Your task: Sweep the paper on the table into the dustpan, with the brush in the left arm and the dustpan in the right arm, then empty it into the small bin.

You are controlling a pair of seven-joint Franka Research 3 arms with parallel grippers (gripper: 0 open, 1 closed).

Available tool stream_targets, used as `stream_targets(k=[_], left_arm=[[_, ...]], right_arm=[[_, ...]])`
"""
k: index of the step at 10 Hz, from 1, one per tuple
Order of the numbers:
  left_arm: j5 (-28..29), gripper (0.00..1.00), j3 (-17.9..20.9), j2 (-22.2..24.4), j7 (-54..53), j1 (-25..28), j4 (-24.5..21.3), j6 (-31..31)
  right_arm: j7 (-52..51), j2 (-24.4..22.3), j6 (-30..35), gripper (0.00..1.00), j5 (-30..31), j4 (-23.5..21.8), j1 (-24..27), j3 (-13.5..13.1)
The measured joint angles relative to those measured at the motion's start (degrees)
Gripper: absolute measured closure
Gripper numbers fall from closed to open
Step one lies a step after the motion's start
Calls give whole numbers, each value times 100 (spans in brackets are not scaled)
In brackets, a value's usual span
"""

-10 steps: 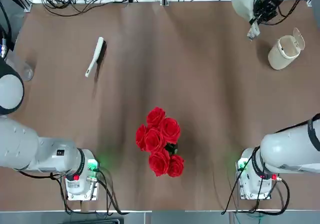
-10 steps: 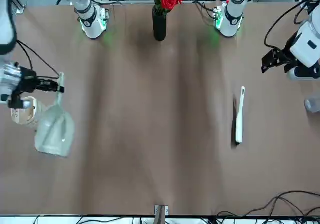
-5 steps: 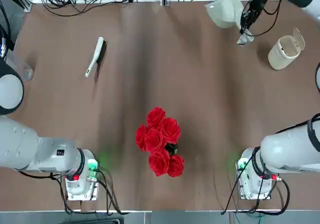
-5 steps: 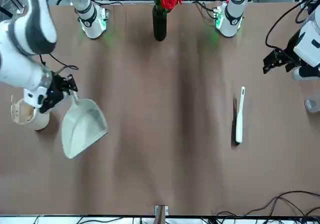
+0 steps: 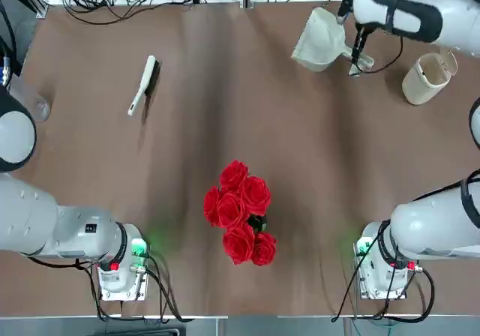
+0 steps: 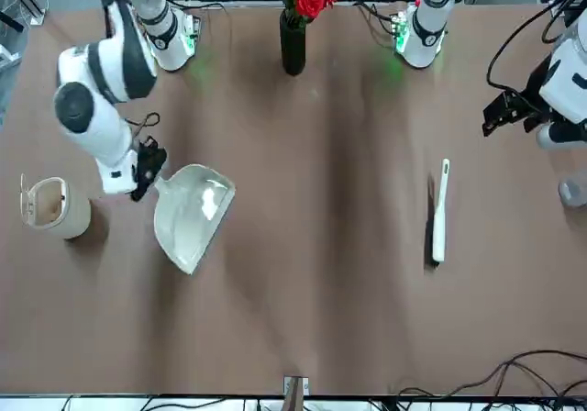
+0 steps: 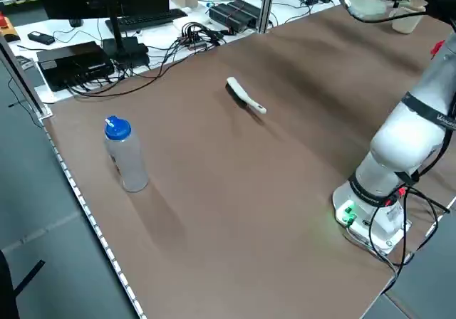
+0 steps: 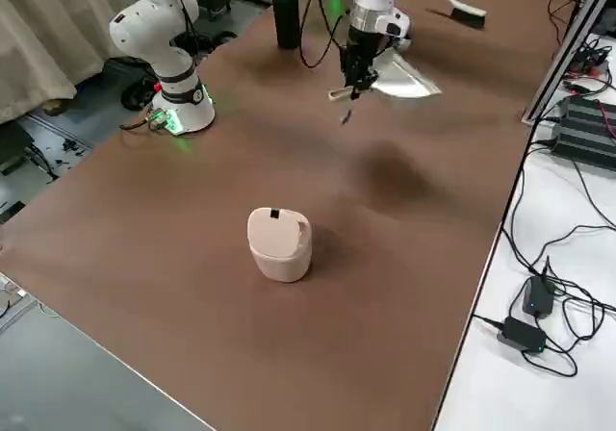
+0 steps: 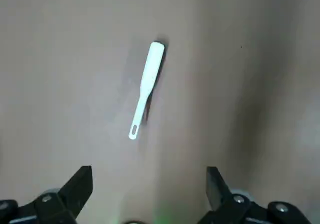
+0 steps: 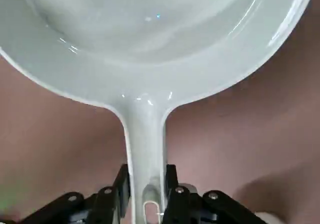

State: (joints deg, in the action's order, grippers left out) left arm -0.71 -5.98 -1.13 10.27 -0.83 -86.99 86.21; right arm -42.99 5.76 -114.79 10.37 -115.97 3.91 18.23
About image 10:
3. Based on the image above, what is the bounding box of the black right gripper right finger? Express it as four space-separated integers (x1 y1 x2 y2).
162 163 270 224

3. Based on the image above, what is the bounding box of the pale green plastic dustpan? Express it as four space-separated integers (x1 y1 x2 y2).
0 0 317 224

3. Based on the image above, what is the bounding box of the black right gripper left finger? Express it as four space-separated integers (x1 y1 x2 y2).
17 163 133 224

